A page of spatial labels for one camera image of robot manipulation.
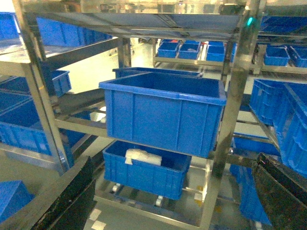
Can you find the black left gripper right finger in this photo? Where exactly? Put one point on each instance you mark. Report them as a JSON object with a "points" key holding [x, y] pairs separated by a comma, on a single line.
{"points": [[282, 193]]}

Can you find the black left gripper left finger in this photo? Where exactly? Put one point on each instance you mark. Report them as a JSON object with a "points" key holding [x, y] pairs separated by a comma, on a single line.
{"points": [[66, 205]]}

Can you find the blue crate right shelf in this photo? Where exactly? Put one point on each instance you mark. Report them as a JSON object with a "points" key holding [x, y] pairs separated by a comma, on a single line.
{"points": [[283, 105]]}

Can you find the blue bin lower shelf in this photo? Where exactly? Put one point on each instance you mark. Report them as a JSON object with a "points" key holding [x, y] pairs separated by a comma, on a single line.
{"points": [[164, 180]]}

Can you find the blue bin on shelf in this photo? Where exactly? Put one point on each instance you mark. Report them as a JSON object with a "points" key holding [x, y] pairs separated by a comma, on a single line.
{"points": [[177, 113]]}

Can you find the steel shelf rack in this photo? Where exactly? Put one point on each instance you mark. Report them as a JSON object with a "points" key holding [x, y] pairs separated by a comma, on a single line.
{"points": [[230, 21]]}

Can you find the white package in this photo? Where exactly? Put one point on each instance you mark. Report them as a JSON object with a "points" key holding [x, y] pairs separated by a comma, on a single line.
{"points": [[142, 155]]}

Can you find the blue bin behind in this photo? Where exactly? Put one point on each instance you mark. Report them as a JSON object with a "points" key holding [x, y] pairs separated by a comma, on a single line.
{"points": [[123, 72]]}

